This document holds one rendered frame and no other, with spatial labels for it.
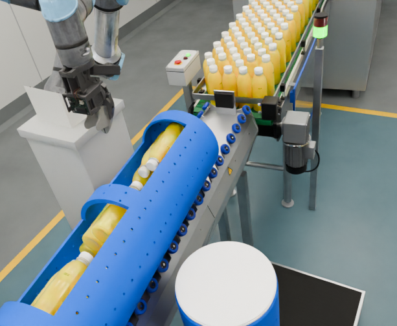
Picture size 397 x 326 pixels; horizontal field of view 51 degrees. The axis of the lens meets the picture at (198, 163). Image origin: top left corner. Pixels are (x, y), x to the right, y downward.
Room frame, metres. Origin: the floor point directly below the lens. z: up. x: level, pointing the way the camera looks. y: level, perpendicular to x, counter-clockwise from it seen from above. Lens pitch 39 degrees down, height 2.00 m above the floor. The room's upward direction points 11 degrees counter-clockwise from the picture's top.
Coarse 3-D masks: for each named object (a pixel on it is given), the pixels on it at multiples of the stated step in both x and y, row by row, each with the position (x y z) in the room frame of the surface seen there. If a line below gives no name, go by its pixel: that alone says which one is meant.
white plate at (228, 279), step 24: (192, 264) 0.75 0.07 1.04; (216, 264) 0.73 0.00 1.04; (240, 264) 0.72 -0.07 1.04; (264, 264) 0.70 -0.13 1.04; (192, 288) 0.67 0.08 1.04; (216, 288) 0.65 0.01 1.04; (240, 288) 0.64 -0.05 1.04; (264, 288) 0.63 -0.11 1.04; (192, 312) 0.60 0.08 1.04; (216, 312) 0.58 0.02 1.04; (240, 312) 0.57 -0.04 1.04; (264, 312) 0.56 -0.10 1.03
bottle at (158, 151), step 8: (168, 128) 1.22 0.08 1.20; (176, 128) 1.22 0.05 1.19; (160, 136) 1.19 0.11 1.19; (168, 136) 1.17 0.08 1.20; (176, 136) 1.18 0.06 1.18; (160, 144) 1.13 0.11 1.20; (168, 144) 1.14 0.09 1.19; (152, 152) 1.11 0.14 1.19; (160, 152) 1.10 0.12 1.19; (160, 160) 1.09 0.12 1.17
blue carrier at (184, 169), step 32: (160, 128) 1.31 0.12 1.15; (192, 128) 1.18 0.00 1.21; (128, 160) 1.19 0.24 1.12; (192, 160) 1.06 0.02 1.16; (96, 192) 0.93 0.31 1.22; (128, 192) 0.89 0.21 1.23; (160, 192) 0.91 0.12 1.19; (192, 192) 0.99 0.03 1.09; (128, 224) 0.78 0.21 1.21; (160, 224) 0.82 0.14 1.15; (64, 256) 0.83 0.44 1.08; (96, 256) 0.68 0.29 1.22; (128, 256) 0.70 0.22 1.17; (160, 256) 0.77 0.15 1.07; (32, 288) 0.71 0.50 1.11; (96, 288) 0.61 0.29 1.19; (128, 288) 0.64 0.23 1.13; (0, 320) 0.55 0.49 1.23; (32, 320) 0.53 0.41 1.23; (64, 320) 0.53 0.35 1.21; (96, 320) 0.55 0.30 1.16; (128, 320) 0.62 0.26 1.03
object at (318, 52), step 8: (320, 56) 1.80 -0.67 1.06; (320, 64) 1.80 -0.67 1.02; (320, 72) 1.80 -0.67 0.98; (320, 80) 1.80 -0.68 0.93; (320, 88) 1.80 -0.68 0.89; (320, 96) 1.80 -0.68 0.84; (320, 104) 1.80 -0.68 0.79; (320, 112) 1.81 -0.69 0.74; (312, 120) 1.82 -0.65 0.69; (320, 120) 1.83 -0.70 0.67; (312, 128) 1.81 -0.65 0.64; (312, 136) 1.81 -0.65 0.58; (312, 160) 1.81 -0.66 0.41; (312, 168) 1.81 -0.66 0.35; (312, 176) 1.81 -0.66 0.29; (312, 184) 1.81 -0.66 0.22; (312, 192) 1.81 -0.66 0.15; (312, 200) 1.81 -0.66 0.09; (312, 208) 1.81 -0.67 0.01
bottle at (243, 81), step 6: (246, 72) 1.72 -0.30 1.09; (240, 78) 1.72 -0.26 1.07; (246, 78) 1.71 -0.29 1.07; (240, 84) 1.71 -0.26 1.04; (246, 84) 1.70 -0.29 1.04; (240, 90) 1.71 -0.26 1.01; (246, 90) 1.70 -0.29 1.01; (240, 96) 1.71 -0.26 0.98; (246, 96) 1.70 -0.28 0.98; (252, 96) 1.72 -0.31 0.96; (240, 108) 1.72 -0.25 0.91
